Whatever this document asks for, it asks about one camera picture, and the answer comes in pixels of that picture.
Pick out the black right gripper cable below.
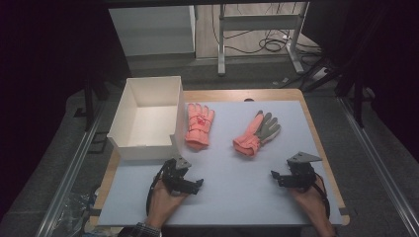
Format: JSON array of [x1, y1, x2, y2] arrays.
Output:
[[312, 173, 331, 219]]

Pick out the pink glove with grey palm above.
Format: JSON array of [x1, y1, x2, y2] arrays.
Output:
[[232, 110, 282, 158]]

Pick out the aluminium rail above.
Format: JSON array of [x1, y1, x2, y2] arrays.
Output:
[[34, 104, 107, 237], [339, 96, 419, 237]]

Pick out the black floor cables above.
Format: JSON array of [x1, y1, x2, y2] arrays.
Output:
[[225, 29, 323, 56]]

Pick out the black metal stand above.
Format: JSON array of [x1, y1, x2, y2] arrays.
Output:
[[73, 78, 111, 132], [335, 58, 368, 128]]

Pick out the person's left hand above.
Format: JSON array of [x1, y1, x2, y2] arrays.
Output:
[[146, 180, 189, 229]]

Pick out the white box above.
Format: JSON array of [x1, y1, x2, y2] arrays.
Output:
[[107, 76, 186, 161]]

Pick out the person's right hand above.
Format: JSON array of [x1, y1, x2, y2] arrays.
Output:
[[290, 179, 329, 221]]

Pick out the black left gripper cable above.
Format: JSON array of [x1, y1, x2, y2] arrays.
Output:
[[145, 163, 167, 217]]

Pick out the pink glove with red print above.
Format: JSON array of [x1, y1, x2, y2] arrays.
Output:
[[185, 103, 215, 152]]

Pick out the grey metal desk frame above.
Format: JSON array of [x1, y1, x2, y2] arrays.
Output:
[[216, 1, 311, 77]]

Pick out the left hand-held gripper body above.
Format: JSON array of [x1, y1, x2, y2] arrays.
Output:
[[160, 154, 196, 197]]

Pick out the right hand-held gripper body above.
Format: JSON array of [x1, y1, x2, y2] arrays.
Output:
[[286, 151, 323, 191]]

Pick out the clear plastic bag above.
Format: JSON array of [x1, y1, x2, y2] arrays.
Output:
[[58, 190, 101, 237]]

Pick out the white cabinet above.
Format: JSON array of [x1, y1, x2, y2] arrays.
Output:
[[108, 4, 198, 57]]

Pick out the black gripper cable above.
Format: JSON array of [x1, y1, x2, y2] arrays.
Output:
[[312, 173, 331, 219], [145, 163, 167, 217]]

